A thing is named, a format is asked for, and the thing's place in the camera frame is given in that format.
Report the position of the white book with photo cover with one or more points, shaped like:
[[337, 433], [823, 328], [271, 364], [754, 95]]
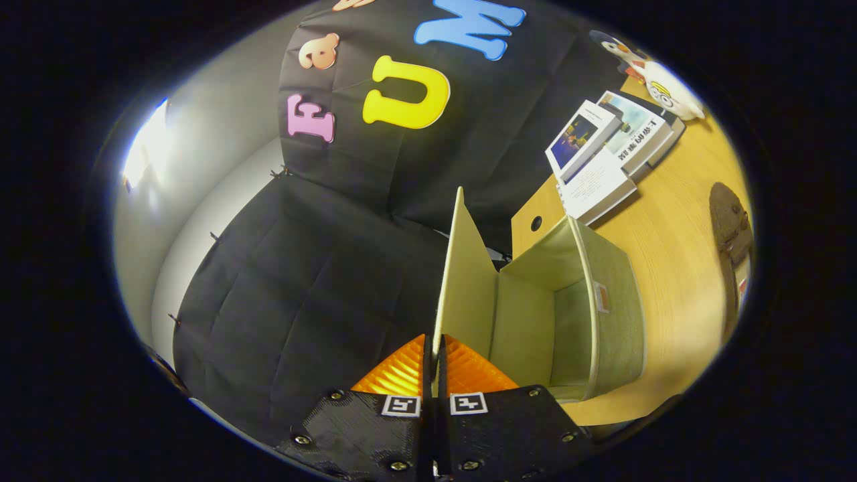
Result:
[[579, 137]]

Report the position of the black backdrop cloth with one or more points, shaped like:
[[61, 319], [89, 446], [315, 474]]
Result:
[[301, 281]]

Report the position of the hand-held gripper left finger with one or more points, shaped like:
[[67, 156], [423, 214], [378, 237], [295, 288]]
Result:
[[375, 435]]

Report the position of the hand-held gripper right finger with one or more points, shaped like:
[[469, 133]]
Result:
[[495, 435]]

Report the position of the large ceiling light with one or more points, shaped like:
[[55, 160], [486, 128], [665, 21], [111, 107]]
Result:
[[147, 147]]

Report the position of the brown fuzzy shoe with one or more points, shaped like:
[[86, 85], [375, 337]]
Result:
[[730, 221]]

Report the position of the white plush toy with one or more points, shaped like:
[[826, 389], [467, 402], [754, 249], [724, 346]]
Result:
[[669, 94]]

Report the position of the green fabric storage box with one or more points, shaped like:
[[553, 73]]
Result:
[[616, 321]]

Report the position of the white book with text cover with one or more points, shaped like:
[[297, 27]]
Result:
[[596, 187]]

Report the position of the penguin plush toy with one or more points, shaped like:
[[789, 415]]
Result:
[[619, 50]]

